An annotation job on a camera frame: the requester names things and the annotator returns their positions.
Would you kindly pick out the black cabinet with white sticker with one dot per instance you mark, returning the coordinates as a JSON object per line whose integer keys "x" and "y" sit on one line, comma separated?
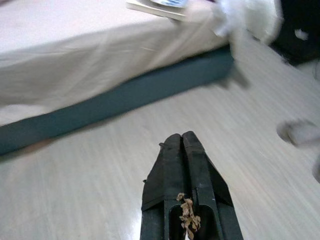
{"x": 295, "y": 15}

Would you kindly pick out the grey slipper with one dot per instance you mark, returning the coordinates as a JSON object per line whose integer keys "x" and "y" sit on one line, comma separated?
{"x": 317, "y": 167}
{"x": 302, "y": 133}

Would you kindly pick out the brown crumbly residue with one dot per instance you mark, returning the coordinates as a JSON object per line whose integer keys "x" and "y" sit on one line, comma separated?
{"x": 187, "y": 212}

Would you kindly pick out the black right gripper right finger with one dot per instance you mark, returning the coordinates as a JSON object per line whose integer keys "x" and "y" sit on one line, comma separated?
{"x": 207, "y": 182}

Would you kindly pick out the mattress with beige sheet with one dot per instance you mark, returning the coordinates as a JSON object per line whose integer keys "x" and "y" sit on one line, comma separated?
{"x": 75, "y": 50}

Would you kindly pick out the white book blue lettering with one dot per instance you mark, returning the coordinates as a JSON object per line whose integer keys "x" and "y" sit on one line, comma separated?
{"x": 155, "y": 8}

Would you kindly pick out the cream cartoon print quilt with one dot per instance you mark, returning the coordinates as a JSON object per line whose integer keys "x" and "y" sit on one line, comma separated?
{"x": 257, "y": 17}

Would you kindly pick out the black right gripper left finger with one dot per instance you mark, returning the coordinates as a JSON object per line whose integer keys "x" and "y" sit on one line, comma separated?
{"x": 162, "y": 180}

